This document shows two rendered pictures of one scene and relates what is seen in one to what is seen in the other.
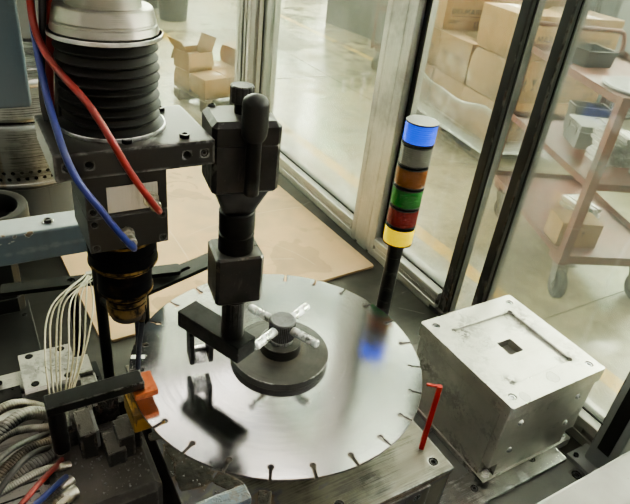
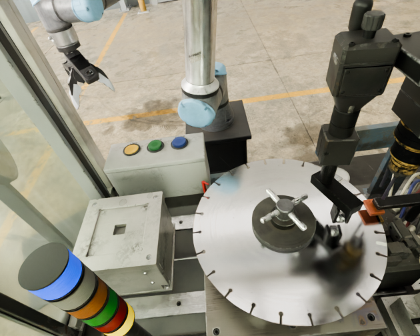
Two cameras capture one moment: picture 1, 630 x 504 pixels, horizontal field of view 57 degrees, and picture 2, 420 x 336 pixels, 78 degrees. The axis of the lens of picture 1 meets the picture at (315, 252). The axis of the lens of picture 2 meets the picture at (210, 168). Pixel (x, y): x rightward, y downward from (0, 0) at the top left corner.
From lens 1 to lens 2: 77 cm
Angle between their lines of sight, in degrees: 95
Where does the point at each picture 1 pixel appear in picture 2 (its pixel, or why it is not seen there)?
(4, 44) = not seen: outside the picture
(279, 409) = (292, 189)
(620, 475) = (150, 159)
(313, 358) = (264, 207)
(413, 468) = not seen: hidden behind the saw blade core
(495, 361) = (139, 221)
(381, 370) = (226, 199)
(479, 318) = (113, 255)
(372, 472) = not seen: hidden behind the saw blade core
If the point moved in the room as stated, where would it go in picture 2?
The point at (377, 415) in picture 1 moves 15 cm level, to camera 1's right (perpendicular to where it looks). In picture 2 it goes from (243, 176) to (186, 157)
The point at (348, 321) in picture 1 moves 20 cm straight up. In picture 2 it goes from (224, 240) to (210, 160)
